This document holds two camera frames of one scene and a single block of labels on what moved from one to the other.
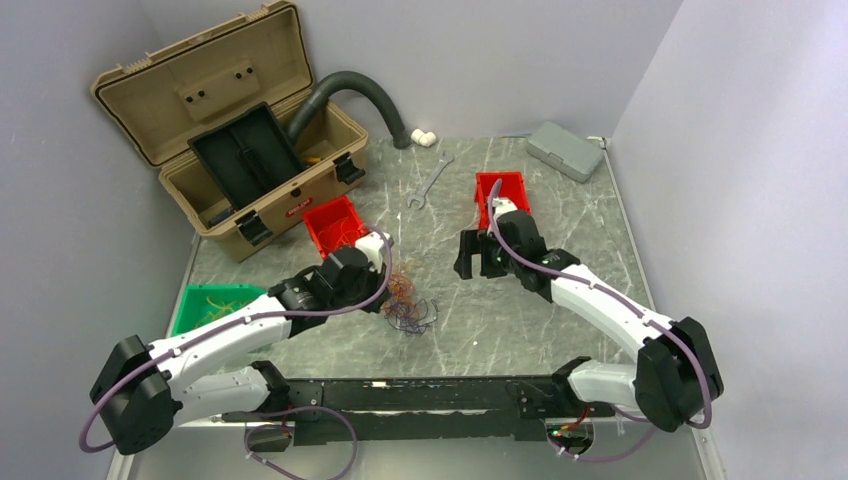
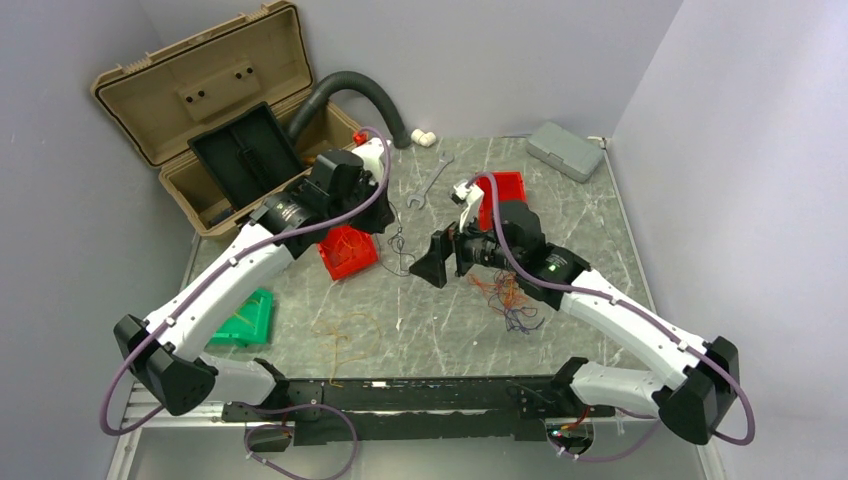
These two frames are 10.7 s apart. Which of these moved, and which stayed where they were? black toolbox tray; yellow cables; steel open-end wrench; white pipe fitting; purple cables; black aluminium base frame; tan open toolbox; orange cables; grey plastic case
Moved: purple cables; yellow cables; orange cables
Stayed: black toolbox tray; steel open-end wrench; grey plastic case; black aluminium base frame; white pipe fitting; tan open toolbox
